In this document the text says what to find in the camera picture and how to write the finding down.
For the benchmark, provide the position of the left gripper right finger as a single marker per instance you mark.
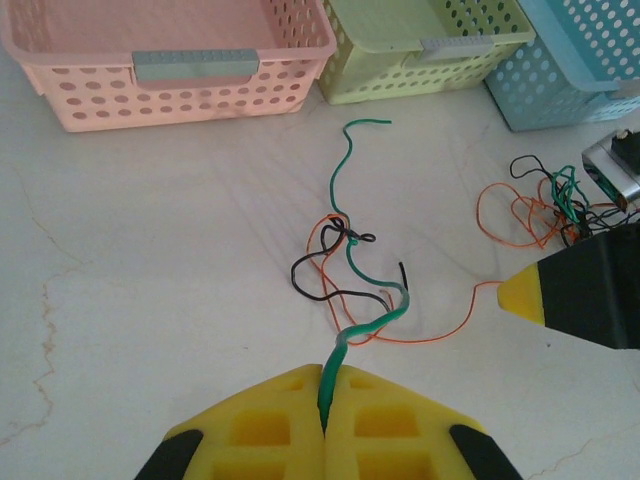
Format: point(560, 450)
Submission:
point(390, 430)

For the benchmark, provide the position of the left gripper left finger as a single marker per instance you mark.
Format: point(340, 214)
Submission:
point(260, 430)

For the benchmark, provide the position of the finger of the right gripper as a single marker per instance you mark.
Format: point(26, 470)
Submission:
point(585, 295)

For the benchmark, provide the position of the blue perforated plastic basket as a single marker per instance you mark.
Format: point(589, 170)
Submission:
point(550, 85)

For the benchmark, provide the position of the green perforated plastic basket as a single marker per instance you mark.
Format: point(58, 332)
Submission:
point(400, 75)

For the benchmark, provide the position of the pink perforated plastic basket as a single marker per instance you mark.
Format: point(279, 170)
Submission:
point(175, 105)

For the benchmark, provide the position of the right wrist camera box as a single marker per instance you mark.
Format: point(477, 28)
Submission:
point(607, 175)

